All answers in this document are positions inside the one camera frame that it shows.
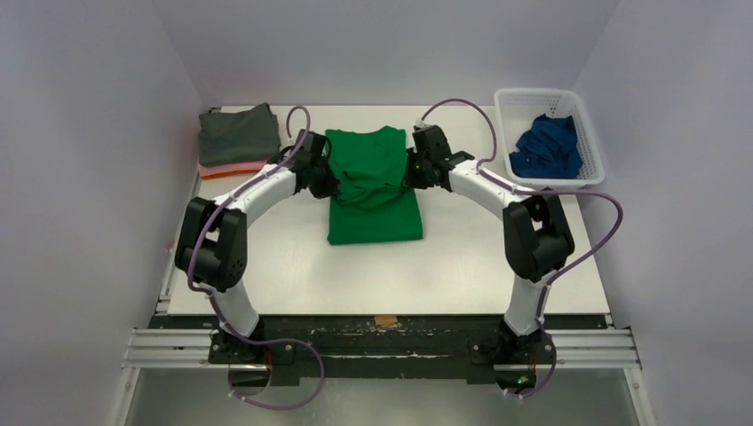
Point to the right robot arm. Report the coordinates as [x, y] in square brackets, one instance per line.
[537, 239]

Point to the blue crumpled t-shirt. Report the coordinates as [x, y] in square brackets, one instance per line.
[548, 150]

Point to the pink folded t-shirt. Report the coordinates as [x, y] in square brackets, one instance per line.
[255, 166]

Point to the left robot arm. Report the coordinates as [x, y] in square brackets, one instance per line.
[212, 248]

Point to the orange folded t-shirt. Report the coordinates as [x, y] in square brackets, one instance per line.
[227, 174]

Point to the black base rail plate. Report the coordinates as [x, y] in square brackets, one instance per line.
[444, 347]

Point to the green t-shirt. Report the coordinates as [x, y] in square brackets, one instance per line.
[372, 205]

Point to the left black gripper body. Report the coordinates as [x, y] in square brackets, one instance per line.
[323, 181]

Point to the dark grey folded t-shirt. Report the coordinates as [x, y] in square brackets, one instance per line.
[246, 136]

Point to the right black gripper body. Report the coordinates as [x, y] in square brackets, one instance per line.
[414, 174]

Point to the white plastic basket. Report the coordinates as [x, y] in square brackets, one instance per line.
[515, 110]

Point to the brown tape piece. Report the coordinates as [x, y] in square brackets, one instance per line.
[385, 321]

